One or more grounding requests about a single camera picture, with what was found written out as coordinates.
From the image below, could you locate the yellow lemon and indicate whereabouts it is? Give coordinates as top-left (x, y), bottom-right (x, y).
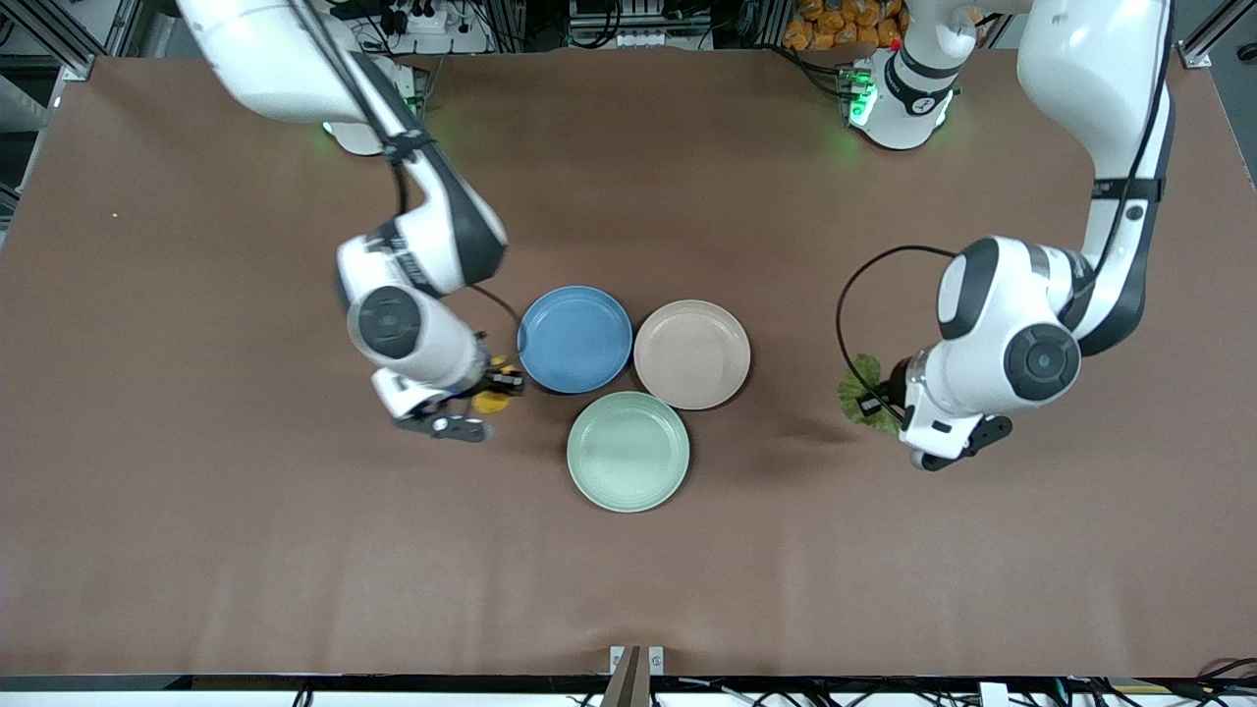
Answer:
top-left (470, 354), bottom-right (519, 414)

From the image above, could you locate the green lettuce leaf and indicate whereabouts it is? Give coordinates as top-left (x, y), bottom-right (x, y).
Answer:
top-left (837, 353), bottom-right (905, 437)

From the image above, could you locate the blue plate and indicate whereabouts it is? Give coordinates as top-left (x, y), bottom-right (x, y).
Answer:
top-left (517, 285), bottom-right (634, 395)

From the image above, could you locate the mint green plate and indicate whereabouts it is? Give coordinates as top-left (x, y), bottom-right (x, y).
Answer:
top-left (566, 391), bottom-right (691, 514)

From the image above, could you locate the beige plate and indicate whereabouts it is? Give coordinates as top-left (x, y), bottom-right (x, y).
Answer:
top-left (633, 299), bottom-right (752, 411)

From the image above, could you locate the table cover sheet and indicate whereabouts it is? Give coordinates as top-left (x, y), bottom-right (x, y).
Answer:
top-left (0, 47), bottom-right (1257, 680)

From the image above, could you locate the white power strip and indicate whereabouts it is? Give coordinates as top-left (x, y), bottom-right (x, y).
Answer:
top-left (378, 0), bottom-right (494, 56)

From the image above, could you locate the pile of orange items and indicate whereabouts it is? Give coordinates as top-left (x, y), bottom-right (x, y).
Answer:
top-left (783, 0), bottom-right (909, 52)

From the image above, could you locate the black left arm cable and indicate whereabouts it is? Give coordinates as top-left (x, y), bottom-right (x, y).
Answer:
top-left (836, 0), bottom-right (1177, 423)

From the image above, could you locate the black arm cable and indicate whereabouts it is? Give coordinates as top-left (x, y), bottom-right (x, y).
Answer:
top-left (836, 0), bottom-right (1177, 423)
top-left (290, 0), bottom-right (527, 356)

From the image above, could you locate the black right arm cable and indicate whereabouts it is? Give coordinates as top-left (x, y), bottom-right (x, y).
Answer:
top-left (290, 0), bottom-right (527, 356)

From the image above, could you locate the metal mount bracket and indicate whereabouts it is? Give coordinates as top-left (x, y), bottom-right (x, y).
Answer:
top-left (601, 644), bottom-right (666, 707)

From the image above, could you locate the aluminium frame profile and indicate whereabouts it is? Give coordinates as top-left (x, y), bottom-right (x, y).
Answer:
top-left (0, 0), bottom-right (134, 82)
top-left (1176, 0), bottom-right (1257, 70)

